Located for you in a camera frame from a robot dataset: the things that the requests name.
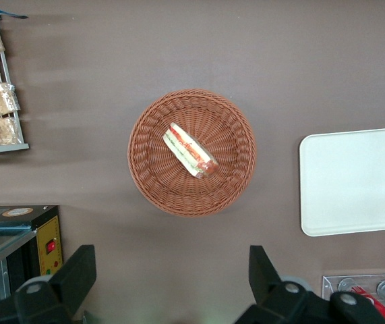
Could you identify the round brown wicker basket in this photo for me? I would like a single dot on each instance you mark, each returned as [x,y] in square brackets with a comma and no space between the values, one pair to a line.
[151,189]

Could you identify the cream plastic tray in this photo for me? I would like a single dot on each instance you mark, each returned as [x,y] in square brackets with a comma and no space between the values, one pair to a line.
[354,182]

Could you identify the blue tape strip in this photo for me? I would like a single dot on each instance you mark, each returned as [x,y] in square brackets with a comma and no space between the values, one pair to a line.
[13,15]

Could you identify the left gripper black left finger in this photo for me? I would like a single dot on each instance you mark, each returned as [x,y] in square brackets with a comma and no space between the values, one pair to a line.
[74,276]

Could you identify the wrapped triangle sandwich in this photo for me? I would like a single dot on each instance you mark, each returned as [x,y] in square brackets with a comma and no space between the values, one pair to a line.
[188,152]

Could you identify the black and yellow food warmer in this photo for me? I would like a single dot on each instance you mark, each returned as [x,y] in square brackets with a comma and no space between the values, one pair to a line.
[49,229]

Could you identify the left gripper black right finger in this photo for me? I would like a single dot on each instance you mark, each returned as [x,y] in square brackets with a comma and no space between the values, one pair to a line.
[266,287]

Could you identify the clear acrylic bottle rack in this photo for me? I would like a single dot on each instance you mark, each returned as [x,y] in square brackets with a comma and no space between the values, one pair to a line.
[329,287]

